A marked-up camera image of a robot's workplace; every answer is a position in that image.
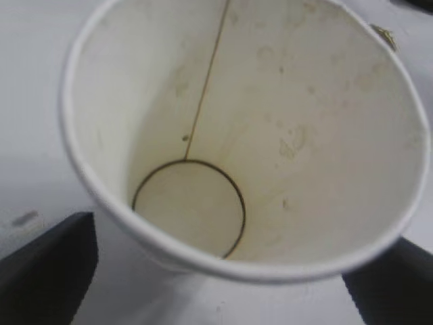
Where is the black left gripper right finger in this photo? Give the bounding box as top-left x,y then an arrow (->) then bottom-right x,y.
341,236 -> 433,325

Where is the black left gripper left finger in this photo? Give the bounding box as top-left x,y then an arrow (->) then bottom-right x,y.
0,212 -> 99,325

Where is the white paper coffee cup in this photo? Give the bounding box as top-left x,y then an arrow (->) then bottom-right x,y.
60,0 -> 432,284

